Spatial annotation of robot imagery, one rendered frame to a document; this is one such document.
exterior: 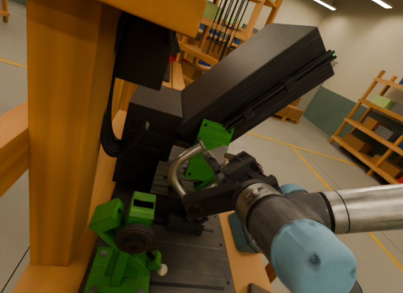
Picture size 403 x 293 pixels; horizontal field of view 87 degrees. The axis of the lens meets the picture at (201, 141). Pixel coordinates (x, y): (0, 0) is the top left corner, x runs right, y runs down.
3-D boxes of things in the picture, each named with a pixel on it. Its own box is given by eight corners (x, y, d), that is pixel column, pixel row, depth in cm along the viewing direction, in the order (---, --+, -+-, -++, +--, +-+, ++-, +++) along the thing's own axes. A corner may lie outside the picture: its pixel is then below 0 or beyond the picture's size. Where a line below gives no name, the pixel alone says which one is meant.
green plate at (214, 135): (209, 174, 84) (227, 123, 79) (214, 184, 76) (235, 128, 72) (181, 168, 81) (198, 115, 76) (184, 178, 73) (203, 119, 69)
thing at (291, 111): (283, 113, 748) (294, 93, 715) (297, 124, 684) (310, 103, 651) (255, 105, 702) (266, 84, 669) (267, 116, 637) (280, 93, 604)
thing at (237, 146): (240, 145, 105) (242, 140, 103) (249, 165, 91) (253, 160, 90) (162, 123, 94) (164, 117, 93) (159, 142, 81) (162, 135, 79)
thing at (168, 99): (162, 151, 113) (182, 90, 98) (158, 191, 87) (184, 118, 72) (126, 141, 108) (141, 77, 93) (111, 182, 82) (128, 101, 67)
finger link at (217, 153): (220, 141, 54) (238, 163, 47) (200, 153, 53) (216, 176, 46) (216, 132, 52) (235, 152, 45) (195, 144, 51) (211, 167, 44)
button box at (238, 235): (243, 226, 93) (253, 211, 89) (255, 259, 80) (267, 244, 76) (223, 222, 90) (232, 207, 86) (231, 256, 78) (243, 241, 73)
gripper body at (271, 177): (254, 176, 48) (287, 203, 37) (221, 196, 47) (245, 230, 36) (241, 148, 46) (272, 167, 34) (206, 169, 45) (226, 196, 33)
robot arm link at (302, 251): (319, 331, 22) (281, 287, 19) (263, 253, 32) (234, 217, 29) (376, 281, 22) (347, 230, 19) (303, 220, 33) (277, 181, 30)
